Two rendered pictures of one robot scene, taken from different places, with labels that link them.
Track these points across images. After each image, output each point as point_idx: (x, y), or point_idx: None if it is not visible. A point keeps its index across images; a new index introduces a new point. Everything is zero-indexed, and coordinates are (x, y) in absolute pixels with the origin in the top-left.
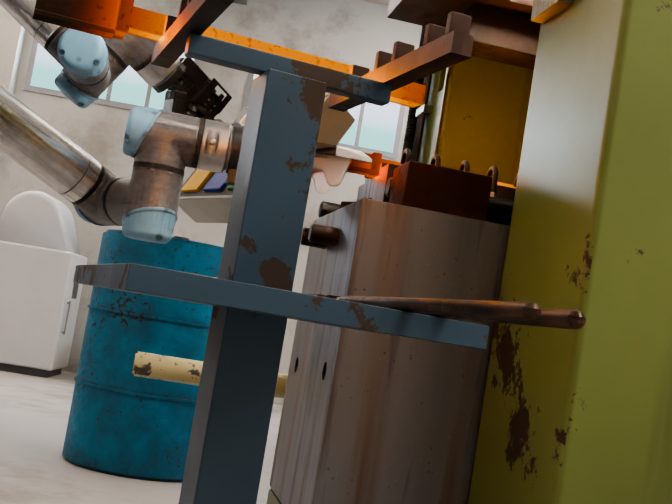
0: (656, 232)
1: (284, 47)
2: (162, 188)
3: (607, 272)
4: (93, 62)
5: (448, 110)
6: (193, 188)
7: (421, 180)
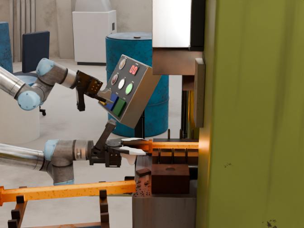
0: None
1: (68, 189)
2: (63, 174)
3: None
4: (33, 106)
5: (192, 91)
6: (102, 103)
7: (158, 182)
